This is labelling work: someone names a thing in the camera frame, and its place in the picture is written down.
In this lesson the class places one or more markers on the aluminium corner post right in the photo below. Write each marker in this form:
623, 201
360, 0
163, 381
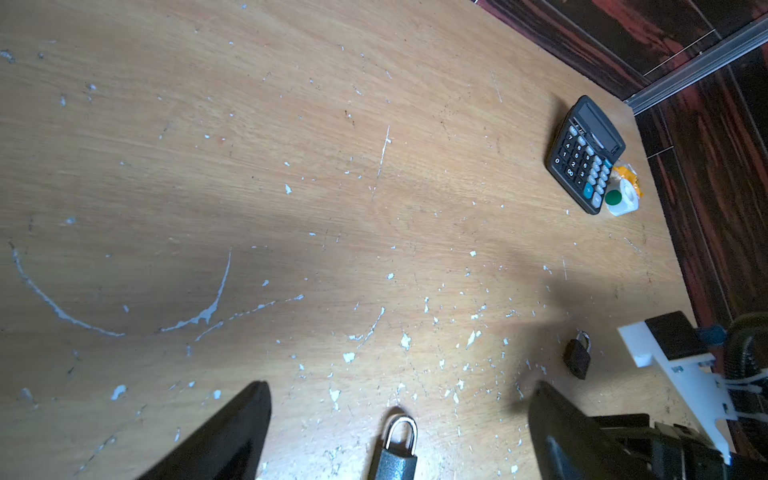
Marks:
742, 42

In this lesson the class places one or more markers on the dark padlock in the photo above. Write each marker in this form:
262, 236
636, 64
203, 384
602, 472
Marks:
577, 356

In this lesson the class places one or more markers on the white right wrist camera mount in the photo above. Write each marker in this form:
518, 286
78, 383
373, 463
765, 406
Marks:
671, 343

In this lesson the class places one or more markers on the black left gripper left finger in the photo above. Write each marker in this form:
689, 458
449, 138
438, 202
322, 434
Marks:
227, 446

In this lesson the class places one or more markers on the grey padlock near left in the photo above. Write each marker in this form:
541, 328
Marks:
396, 457

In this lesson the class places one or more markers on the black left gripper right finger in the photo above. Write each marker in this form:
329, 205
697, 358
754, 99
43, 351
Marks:
570, 445

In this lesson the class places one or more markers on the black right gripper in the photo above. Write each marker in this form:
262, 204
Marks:
676, 451

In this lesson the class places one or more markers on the orange snack packet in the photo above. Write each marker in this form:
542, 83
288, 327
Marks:
624, 171

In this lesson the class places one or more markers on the black desktop calculator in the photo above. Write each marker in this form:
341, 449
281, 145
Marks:
583, 153

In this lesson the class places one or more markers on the white label roll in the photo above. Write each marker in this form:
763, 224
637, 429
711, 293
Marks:
621, 198

